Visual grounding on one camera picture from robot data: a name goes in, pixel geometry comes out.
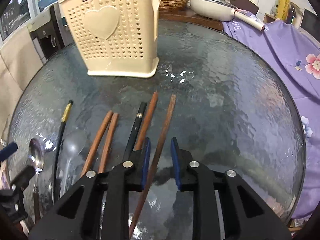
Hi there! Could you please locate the black spoon gold band handle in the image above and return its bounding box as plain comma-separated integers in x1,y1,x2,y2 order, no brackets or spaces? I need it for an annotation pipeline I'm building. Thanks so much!
51,100,73,205

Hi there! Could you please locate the white microwave oven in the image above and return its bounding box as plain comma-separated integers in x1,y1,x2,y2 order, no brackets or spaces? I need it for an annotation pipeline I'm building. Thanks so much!
300,9,320,42

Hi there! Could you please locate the yellow roll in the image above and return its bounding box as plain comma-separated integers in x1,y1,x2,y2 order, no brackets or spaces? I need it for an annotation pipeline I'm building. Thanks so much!
276,0,290,21

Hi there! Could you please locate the brown wooden counter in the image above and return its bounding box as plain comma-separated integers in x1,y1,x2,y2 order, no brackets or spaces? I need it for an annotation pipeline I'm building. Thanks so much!
159,8,223,32

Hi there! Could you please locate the clear plastic spoon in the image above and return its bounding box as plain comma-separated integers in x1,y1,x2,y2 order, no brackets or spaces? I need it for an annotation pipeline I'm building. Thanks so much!
59,129,87,197

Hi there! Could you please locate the round glass table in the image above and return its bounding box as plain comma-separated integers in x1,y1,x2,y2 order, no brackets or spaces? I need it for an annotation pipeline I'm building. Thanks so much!
8,21,306,239

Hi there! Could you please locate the dark brown bottle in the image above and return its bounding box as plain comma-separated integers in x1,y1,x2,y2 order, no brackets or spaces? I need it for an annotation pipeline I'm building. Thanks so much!
286,2,296,25

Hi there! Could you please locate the water dispenser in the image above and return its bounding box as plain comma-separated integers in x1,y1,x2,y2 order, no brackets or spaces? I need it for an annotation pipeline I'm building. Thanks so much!
27,2,73,64

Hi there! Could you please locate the cream plastic utensil holder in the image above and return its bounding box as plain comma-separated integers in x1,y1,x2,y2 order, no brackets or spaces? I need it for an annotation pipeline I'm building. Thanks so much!
60,0,159,78

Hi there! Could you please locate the woven basin sink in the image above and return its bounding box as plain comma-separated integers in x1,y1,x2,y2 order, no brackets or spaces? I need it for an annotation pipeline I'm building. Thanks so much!
159,0,188,12

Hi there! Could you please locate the cream frying pan with lid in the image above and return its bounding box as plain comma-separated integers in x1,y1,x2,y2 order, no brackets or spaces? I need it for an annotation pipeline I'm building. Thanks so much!
190,0,265,31

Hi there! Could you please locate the purple floral cloth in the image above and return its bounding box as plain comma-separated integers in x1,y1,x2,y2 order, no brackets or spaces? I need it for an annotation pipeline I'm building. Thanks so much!
222,9,320,221

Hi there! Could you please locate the steel spoon with brown handle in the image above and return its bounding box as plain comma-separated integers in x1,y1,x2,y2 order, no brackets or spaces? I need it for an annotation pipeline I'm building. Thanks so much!
29,138,44,224

